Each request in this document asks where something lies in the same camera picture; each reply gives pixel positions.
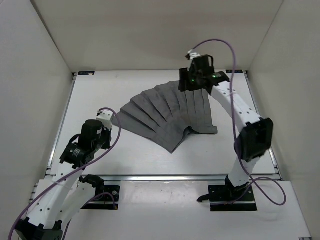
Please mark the grey pleated skirt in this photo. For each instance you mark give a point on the grey pleated skirt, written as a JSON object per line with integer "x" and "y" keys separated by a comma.
{"x": 165, "y": 115}

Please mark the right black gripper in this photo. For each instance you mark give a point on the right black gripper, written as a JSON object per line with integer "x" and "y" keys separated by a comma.
{"x": 184, "y": 75}

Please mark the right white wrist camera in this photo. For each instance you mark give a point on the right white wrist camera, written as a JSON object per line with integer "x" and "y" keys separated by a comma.
{"x": 191, "y": 55}

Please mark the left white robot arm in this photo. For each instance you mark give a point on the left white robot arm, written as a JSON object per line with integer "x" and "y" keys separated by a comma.
{"x": 49, "y": 214}

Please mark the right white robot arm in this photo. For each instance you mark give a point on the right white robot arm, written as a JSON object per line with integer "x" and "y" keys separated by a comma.
{"x": 252, "y": 133}

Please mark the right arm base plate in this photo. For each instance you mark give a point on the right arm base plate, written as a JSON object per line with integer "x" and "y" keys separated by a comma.
{"x": 221, "y": 201}

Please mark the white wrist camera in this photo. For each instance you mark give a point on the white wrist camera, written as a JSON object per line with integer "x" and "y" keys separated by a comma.
{"x": 105, "y": 117}
{"x": 191, "y": 55}

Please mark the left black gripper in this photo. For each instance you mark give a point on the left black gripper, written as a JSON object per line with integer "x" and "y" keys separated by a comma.
{"x": 107, "y": 143}

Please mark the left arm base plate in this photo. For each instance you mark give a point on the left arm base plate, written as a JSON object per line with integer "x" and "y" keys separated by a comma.
{"x": 105, "y": 198}

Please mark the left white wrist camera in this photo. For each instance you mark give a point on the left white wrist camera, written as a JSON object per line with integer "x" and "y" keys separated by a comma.
{"x": 105, "y": 117}

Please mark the blue label sticker left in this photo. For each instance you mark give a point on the blue label sticker left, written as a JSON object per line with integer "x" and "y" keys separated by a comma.
{"x": 86, "y": 73}

